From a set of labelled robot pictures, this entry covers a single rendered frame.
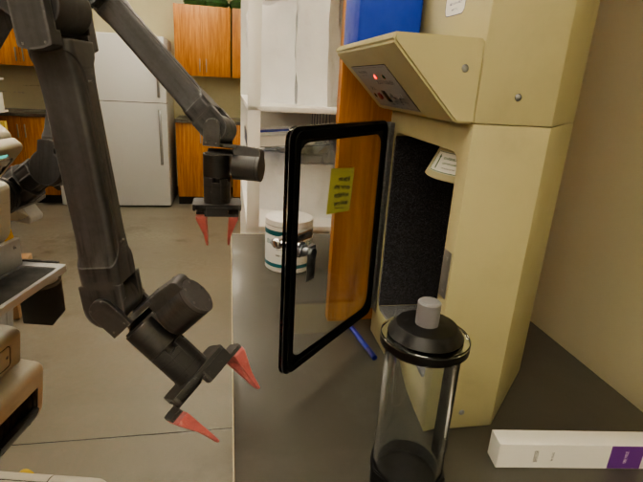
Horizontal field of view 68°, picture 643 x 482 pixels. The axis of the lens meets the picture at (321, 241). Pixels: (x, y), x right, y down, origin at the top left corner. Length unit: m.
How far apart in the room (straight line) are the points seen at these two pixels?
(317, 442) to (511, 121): 0.53
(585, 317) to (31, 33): 1.07
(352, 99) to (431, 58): 0.38
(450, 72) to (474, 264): 0.26
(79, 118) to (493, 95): 0.51
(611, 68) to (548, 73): 0.45
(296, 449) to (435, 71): 0.55
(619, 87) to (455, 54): 0.54
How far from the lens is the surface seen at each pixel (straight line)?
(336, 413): 0.82
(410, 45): 0.60
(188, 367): 0.73
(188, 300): 0.68
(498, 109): 0.66
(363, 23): 0.79
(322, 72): 1.87
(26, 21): 0.66
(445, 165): 0.76
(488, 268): 0.71
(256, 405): 0.83
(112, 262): 0.69
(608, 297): 1.10
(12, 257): 1.18
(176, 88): 1.06
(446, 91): 0.62
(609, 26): 1.16
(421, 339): 0.56
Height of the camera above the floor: 1.45
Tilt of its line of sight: 19 degrees down
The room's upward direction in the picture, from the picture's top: 3 degrees clockwise
